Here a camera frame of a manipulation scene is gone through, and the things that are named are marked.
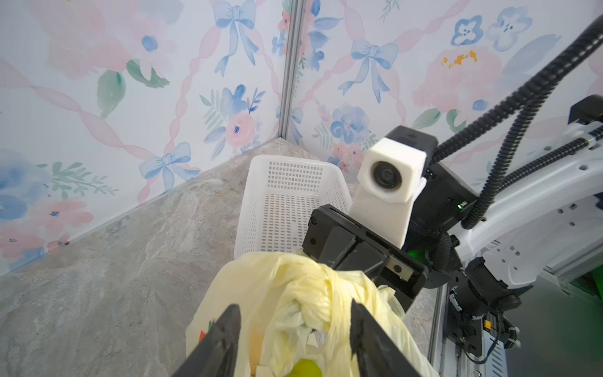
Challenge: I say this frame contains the yellow plastic bag fruit print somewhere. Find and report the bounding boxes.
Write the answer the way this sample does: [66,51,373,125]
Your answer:
[185,252,437,376]

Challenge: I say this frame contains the green pear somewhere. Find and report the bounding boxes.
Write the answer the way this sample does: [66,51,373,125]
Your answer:
[287,359,322,377]

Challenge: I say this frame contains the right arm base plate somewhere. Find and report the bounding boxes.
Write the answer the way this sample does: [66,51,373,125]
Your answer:
[442,282,521,359]

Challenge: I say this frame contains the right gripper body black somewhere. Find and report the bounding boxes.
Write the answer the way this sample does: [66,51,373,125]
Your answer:
[302,204,427,310]

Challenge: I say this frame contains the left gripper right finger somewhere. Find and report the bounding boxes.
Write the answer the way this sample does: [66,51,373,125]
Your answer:
[350,300,419,377]

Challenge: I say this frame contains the white plastic basket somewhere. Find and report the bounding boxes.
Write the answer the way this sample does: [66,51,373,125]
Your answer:
[233,155,352,259]

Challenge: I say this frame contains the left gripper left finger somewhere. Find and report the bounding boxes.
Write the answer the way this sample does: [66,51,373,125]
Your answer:
[173,304,241,377]

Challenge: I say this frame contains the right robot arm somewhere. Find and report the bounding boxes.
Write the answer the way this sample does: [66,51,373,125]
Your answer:
[302,95,602,318]

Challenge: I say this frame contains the right aluminium corner post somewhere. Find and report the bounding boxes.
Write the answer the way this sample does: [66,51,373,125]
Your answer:
[278,0,305,139]

